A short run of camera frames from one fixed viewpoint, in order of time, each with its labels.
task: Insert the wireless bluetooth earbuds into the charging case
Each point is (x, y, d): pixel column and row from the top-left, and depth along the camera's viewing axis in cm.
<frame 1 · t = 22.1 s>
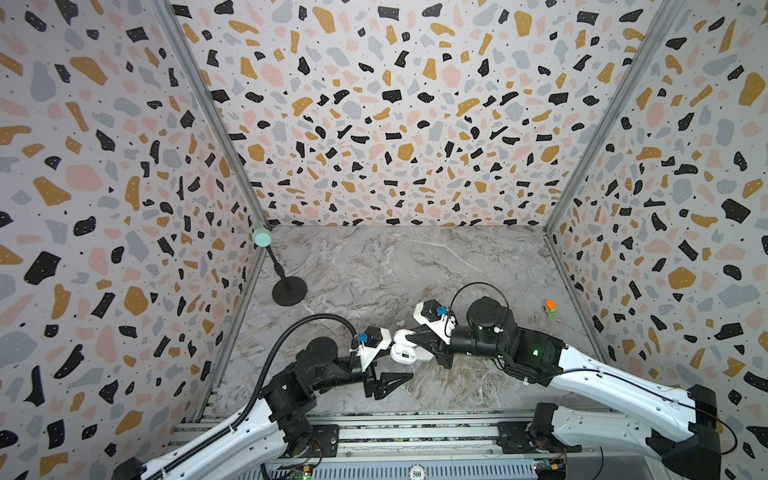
left hand: (410, 360, 63), fingers open
right hand: (410, 332, 63), fingers closed
black stand with green ball: (289, 290, 102), point 2 cm above the table
orange green small cube: (551, 308, 99), point 3 cm above the table

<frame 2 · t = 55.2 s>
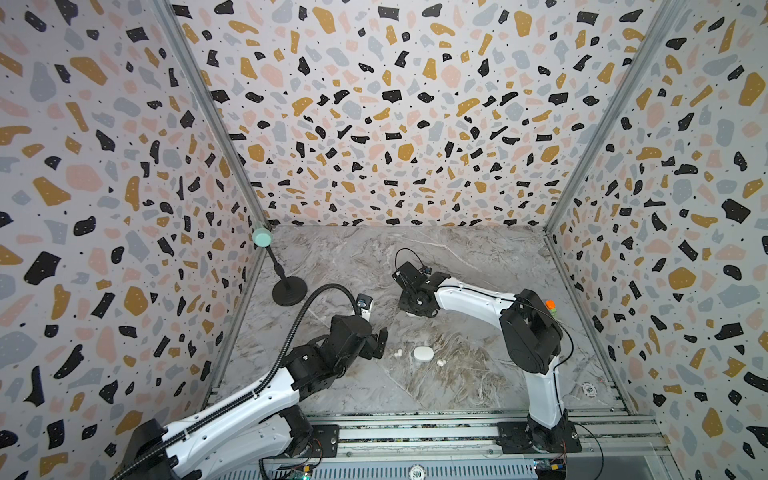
left hand: (375, 321, 76), fingers open
right hand: (404, 300, 93), fingers closed
the named things where they were.

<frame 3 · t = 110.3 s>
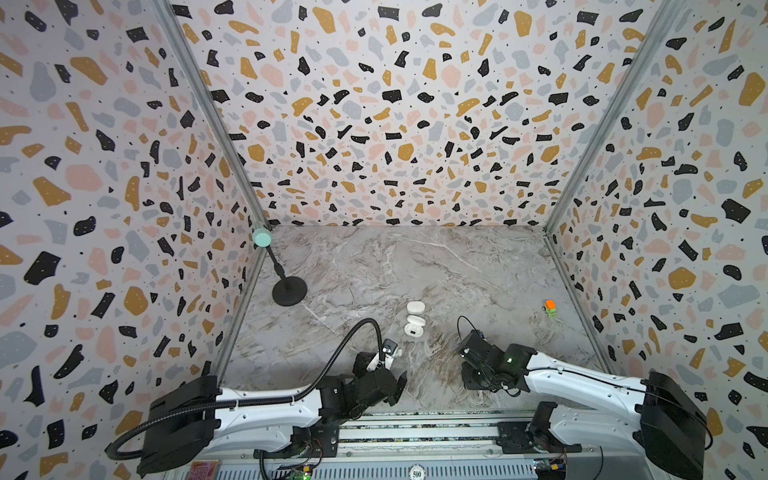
left hand: (398, 364, 79), fingers open
right hand: (464, 375, 82), fingers open
white earbud charging case: (415, 307, 99), point 2 cm above the table
the other named things where they were.

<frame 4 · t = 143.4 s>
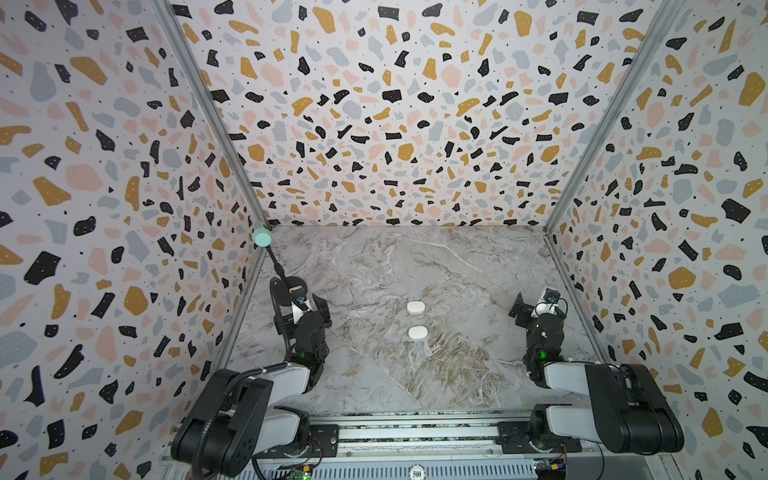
left hand: (300, 297, 85), fingers open
right hand: (539, 293, 87), fingers open
